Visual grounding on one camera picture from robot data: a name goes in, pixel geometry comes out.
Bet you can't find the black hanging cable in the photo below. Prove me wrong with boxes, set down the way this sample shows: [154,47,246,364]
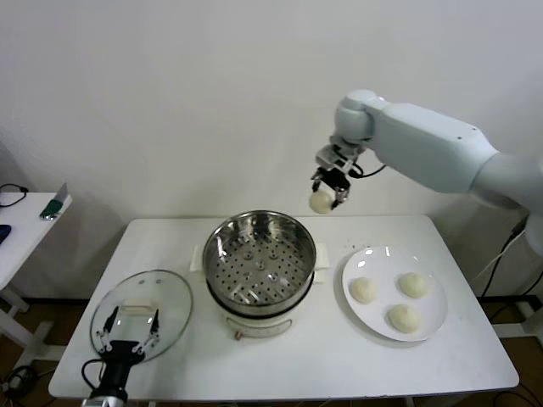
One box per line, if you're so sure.
[481,237,543,298]

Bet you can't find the white cable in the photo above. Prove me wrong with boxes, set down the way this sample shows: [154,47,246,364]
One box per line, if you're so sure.
[474,235,517,281]

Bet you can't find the white round plate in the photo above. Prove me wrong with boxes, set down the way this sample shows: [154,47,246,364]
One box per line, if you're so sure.
[341,245,450,343]

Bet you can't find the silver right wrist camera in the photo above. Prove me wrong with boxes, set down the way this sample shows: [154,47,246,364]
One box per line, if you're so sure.
[316,143,361,174]

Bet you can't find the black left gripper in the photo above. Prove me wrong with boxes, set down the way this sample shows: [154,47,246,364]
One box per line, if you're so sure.
[96,308,160,398]

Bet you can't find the black cable bundle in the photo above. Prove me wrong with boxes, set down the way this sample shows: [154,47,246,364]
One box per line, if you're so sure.
[0,364,43,402]

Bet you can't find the white steamed baozi bun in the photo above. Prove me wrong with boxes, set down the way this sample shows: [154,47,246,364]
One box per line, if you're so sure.
[349,277,378,305]
[309,189,335,215]
[384,304,423,334]
[399,272,430,298]

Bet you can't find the perforated steel steamer basket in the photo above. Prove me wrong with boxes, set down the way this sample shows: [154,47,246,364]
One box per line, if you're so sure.
[202,209,318,309]

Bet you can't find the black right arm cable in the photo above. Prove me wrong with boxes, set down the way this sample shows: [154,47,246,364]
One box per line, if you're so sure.
[351,163,389,179]

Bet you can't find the thin black looped cable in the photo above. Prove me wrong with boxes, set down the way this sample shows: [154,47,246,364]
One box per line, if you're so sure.
[0,183,30,209]

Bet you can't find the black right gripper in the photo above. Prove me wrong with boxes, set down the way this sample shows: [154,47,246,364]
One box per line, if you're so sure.
[311,167,353,209]

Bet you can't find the glass lid with white handle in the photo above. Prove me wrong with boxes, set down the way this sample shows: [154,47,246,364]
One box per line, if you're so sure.
[90,270,195,365]

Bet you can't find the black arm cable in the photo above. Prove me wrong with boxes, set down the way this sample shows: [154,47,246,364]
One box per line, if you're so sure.
[351,163,389,179]
[81,358,107,393]

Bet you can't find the green handled silver tool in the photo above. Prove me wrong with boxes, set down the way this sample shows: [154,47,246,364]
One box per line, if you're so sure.
[40,182,72,222]

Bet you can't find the white side table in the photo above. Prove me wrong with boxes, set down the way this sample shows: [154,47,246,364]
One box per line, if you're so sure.
[515,296,543,336]
[0,192,74,370]

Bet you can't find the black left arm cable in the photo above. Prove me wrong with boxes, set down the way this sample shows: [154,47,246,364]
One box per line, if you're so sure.
[81,358,107,393]

